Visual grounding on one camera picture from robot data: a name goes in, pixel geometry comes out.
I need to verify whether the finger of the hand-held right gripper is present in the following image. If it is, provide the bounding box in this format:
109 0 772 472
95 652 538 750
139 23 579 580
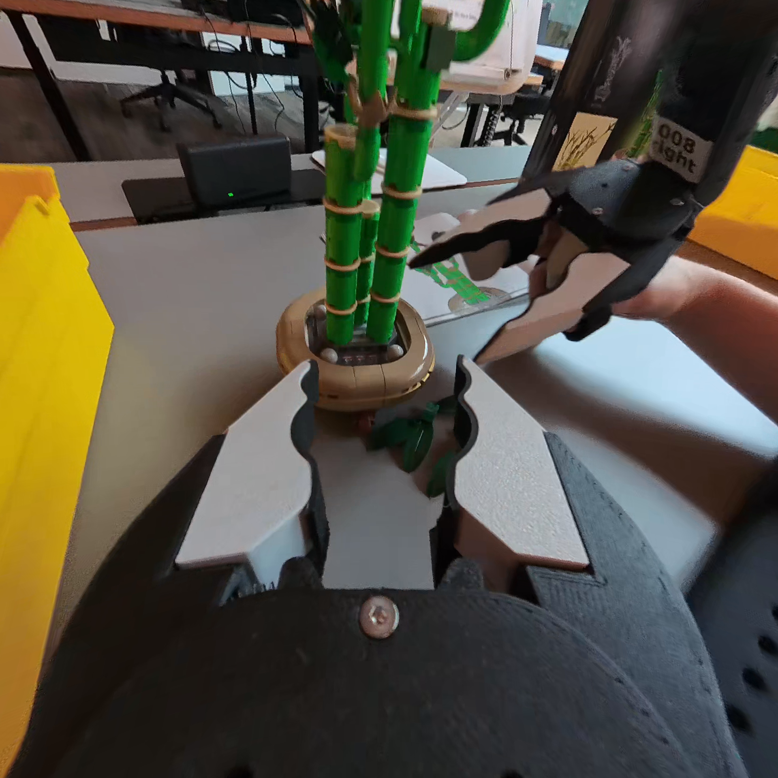
406 193 564 283
474 250 634 367

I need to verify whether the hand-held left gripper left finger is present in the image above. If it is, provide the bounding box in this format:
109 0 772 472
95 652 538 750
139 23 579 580
175 360 331 589

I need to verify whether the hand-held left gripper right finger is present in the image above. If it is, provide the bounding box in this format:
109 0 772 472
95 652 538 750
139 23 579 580
430 355 592 589

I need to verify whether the pile of lego leaves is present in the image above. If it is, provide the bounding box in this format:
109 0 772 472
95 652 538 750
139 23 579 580
365 395 464 497

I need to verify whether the green lego bamboo plant model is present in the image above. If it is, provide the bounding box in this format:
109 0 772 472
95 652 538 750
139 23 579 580
276 0 513 430

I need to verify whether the person's right forearm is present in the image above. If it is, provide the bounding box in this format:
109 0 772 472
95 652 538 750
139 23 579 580
669 267 778 426

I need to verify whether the lego instruction booklet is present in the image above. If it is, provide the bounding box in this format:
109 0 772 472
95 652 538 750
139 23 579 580
319 212 537 323

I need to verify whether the black lego set box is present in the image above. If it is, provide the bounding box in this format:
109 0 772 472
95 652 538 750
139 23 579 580
523 0 665 178

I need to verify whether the person's right hand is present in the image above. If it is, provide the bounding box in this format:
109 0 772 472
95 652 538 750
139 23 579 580
608 254 701 322

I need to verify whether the yellow plastic parts bin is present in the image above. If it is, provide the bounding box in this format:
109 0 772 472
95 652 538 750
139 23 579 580
0 164 115 768
690 146 778 282

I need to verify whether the wooden poster board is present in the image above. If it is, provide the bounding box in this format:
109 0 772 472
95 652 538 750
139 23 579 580
438 61 545 98

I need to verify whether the black perforated pad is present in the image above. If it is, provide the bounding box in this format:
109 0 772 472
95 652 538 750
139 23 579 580
684 456 778 778

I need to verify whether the black box with green light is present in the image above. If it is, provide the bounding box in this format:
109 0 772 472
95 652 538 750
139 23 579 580
177 135 293 211

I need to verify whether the black office chair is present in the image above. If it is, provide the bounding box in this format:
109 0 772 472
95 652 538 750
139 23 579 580
118 67 222 132

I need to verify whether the black desk cable tray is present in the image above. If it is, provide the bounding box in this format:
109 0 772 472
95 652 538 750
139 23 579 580
122 169 329 224

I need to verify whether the wooden desk with black frame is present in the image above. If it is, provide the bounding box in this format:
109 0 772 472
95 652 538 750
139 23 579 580
0 0 318 160

